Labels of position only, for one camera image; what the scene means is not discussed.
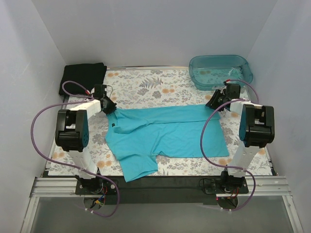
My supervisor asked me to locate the turquoise t-shirt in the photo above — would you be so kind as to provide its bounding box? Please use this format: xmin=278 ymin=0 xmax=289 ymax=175
xmin=105 ymin=104 xmax=229 ymax=182

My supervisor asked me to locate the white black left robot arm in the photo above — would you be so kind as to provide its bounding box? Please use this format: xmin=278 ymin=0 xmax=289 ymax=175
xmin=55 ymin=84 xmax=117 ymax=194

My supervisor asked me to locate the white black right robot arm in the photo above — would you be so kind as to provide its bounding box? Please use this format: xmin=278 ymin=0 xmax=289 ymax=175
xmin=206 ymin=79 xmax=275 ymax=193

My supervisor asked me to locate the folded black t-shirt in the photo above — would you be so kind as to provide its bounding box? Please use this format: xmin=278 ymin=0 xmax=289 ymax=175
xmin=59 ymin=63 xmax=107 ymax=96

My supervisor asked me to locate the teal transparent plastic bin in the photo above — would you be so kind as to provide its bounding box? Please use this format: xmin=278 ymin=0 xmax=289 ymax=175
xmin=189 ymin=55 xmax=253 ymax=91

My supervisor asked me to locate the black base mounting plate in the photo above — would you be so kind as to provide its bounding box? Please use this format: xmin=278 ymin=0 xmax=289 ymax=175
xmin=75 ymin=176 xmax=250 ymax=206

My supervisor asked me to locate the aluminium frame rail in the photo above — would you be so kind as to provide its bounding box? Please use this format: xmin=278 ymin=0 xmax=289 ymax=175
xmin=21 ymin=176 xmax=303 ymax=233

